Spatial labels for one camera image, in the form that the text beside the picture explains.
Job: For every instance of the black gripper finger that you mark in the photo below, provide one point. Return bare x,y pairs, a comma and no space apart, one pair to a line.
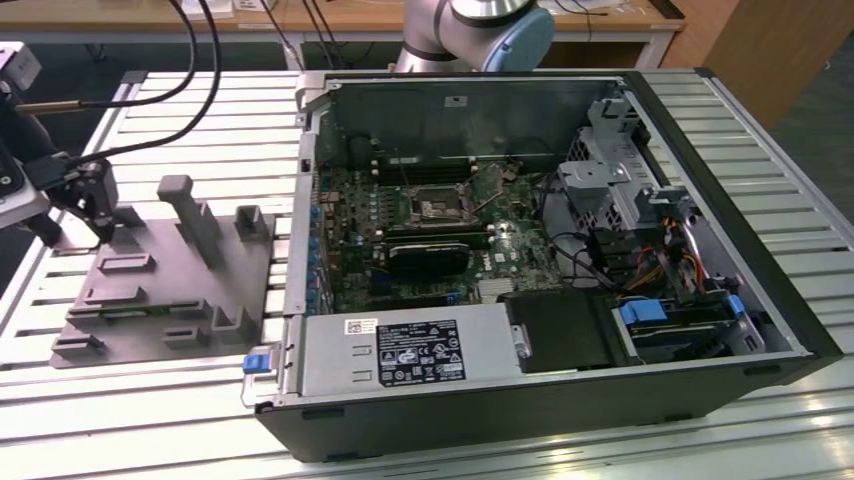
101,200
49,231

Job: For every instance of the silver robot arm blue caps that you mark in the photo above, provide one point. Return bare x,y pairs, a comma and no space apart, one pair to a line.
468,35

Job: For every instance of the CPU socket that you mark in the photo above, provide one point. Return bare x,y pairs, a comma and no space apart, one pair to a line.
437,205

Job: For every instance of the grey parts rack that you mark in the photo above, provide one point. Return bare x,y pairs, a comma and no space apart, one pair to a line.
168,290

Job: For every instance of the white box with print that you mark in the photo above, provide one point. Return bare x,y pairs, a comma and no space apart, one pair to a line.
249,5

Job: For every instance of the thin metal locking lever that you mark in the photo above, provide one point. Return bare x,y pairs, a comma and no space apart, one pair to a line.
493,198
405,170

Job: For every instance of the silver power supply black label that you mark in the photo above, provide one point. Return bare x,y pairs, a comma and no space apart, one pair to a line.
334,350

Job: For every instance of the black graphics card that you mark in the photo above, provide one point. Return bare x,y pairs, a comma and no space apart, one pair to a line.
428,260

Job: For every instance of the small silver chipset heatsink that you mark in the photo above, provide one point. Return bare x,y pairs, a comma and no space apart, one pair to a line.
500,290

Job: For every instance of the green motherboard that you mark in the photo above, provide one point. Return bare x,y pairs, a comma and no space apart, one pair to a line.
521,260

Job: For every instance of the black open PC case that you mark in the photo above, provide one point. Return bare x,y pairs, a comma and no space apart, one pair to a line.
468,425

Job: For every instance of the black plastic shroud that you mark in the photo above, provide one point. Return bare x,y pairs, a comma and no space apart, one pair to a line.
561,330

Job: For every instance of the silver metal drive cage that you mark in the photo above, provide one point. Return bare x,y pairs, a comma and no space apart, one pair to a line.
601,195

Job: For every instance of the hard disk in blue carrier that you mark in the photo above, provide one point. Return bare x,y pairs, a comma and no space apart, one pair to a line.
641,312

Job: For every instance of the small blue plastic clip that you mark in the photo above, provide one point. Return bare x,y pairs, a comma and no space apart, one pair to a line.
736,305

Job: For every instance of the wooden cabinet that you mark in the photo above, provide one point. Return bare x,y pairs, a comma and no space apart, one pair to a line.
768,50

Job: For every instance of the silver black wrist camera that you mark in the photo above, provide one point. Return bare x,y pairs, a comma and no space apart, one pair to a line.
10,175

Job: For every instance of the grey mounted camera box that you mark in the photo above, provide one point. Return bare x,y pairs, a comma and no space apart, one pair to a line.
17,65

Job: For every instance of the grey plastic drive bracket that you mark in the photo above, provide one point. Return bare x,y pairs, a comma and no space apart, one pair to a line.
615,115

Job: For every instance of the wooden desk white frame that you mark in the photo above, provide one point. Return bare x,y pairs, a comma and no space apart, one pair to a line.
635,24

